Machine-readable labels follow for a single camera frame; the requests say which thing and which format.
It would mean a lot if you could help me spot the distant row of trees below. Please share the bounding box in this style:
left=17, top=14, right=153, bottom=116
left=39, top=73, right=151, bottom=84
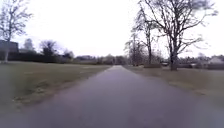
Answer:
left=19, top=38, right=129, bottom=66

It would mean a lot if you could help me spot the group of thin bare trees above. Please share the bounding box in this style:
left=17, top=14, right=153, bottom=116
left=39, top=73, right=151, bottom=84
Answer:
left=124, top=31, right=145, bottom=66

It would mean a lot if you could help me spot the grey asphalt path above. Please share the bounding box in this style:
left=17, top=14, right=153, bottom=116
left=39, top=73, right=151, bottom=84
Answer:
left=0, top=64, right=224, bottom=128

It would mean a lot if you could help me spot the large bare tree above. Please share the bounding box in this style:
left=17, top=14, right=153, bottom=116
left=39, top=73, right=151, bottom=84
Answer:
left=138, top=0, right=219, bottom=72

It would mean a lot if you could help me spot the grass field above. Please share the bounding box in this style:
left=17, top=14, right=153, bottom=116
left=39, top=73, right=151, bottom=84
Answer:
left=123, top=64, right=224, bottom=108
left=0, top=60, right=113, bottom=111

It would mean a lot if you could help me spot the dark hedge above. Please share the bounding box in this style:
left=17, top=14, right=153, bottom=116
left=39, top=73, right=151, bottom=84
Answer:
left=8, top=51, right=73, bottom=64

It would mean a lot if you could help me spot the pale building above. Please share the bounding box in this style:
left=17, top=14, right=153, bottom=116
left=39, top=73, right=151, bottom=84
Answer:
left=206, top=55, right=224, bottom=70

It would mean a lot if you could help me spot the dark building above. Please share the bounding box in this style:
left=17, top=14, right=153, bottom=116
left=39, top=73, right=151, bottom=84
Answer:
left=0, top=39, right=20, bottom=63

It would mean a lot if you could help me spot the bare tree with pale trunk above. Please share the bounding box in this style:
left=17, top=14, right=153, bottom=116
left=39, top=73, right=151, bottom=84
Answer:
left=0, top=0, right=34, bottom=64

